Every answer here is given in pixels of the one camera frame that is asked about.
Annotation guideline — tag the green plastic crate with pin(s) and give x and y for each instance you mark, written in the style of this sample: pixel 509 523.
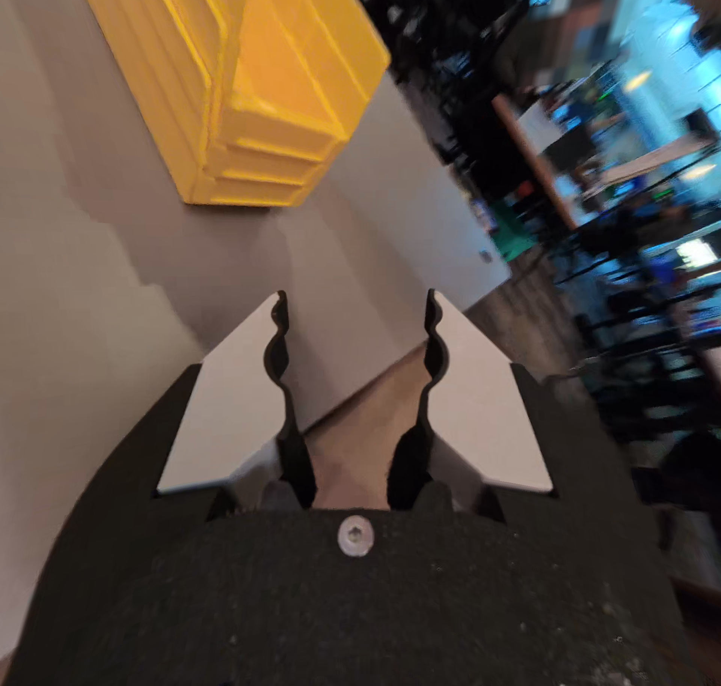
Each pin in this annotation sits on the green plastic crate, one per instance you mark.
pixel 515 235

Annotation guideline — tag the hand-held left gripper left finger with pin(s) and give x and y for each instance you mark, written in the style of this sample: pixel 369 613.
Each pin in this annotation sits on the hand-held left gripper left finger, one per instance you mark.
pixel 225 415

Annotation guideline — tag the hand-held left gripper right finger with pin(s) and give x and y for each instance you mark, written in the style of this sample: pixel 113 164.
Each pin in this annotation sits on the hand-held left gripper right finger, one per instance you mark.
pixel 484 415

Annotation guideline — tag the person's beige trouser leg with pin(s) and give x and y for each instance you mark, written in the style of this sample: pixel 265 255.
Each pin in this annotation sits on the person's beige trouser leg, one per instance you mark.
pixel 360 443

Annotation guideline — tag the grey desk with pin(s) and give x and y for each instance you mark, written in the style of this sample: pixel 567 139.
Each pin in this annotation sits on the grey desk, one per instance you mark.
pixel 84 303

